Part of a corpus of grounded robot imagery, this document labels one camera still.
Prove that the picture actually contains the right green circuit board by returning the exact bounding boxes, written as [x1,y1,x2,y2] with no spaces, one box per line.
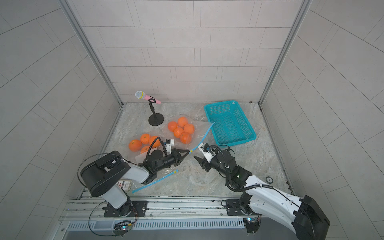
[243,217,262,235]

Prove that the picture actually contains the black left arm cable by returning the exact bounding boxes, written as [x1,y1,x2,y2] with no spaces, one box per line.
[77,152,121,237]

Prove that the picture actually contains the small printed card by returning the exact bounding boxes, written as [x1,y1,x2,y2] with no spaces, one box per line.
[117,180,132,192]

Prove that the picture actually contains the black microphone stand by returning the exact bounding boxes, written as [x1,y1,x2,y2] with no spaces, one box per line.
[148,98,164,126]

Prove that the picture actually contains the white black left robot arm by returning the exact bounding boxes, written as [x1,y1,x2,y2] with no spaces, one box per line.
[80,148,190,217]

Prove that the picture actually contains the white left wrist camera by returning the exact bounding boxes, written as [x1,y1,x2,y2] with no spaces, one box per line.
[165,139,175,154]

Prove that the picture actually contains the teal plastic perforated basket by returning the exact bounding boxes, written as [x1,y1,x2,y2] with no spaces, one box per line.
[204,101,257,147]

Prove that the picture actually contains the left green circuit board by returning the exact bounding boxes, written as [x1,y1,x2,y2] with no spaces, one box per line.
[113,221,133,237]

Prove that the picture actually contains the aluminium mounting rail frame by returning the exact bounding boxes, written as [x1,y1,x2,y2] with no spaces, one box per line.
[58,196,310,240]

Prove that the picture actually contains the clear zip-top bag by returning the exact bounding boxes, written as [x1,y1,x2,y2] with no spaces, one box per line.
[162,115,215,152]
[121,139,178,193]

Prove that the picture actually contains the green circuit board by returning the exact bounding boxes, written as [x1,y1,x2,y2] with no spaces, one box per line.
[113,221,133,237]
[243,217,262,235]

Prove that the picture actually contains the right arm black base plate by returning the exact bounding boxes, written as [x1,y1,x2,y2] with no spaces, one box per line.
[221,199,255,216]

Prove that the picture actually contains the pink toy microphone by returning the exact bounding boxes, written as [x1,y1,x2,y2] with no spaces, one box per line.
[135,91,161,104]

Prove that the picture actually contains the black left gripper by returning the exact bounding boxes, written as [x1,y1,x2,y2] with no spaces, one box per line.
[153,149,190,174]

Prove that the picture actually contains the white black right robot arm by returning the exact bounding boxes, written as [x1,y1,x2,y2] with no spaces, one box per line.
[196,143,330,240]

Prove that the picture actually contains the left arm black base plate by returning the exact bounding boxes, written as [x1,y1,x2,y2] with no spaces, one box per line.
[102,201,148,218]

